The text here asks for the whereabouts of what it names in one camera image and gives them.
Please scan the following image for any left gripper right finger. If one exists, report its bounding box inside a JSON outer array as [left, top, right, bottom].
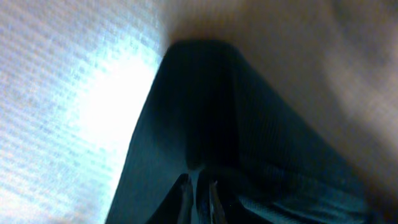
[[196, 170, 228, 224]]

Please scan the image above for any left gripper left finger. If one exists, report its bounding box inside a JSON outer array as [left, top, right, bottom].
[[146, 174, 193, 224]]

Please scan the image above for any plain black t-shirt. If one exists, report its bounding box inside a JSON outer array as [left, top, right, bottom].
[[106, 40, 377, 223]]

